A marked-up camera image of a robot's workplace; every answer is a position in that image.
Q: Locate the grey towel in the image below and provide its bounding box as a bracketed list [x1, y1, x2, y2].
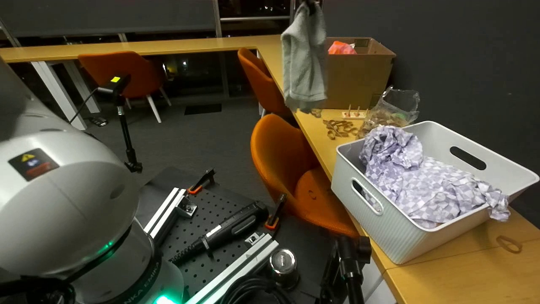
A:
[280, 3, 329, 114]

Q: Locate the orange chair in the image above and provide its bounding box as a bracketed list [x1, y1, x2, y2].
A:
[250, 113, 360, 238]
[237, 47, 294, 119]
[78, 51, 172, 124]

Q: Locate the white basket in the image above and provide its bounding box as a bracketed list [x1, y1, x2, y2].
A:
[331, 121, 540, 265]

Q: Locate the pink cloth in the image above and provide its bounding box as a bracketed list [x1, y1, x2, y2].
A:
[328, 41, 357, 55]

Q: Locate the cardboard box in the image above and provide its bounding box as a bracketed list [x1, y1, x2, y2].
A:
[320, 37, 397, 111]

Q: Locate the wooden peg board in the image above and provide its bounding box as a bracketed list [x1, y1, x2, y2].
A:
[341, 104, 369, 120]

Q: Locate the heap of brown rubber bands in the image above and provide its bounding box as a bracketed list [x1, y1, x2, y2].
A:
[322, 119, 359, 141]

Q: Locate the clear plastic bag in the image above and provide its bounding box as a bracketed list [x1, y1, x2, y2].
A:
[356, 86, 421, 140]

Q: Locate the black and orange clamp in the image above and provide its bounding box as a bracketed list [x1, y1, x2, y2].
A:
[265, 193, 288, 231]
[186, 168, 216, 195]

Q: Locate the purple checked cloth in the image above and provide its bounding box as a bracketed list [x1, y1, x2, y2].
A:
[359, 125, 511, 230]

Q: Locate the black electric screwdriver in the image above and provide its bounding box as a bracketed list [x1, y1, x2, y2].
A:
[170, 201, 270, 266]

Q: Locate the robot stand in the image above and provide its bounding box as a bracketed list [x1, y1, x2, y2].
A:
[134, 166, 338, 304]

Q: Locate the camera on mount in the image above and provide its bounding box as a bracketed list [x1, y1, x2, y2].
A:
[96, 75, 143, 174]

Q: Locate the coil of black cable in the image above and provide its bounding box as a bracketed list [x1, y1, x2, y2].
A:
[219, 274, 297, 304]

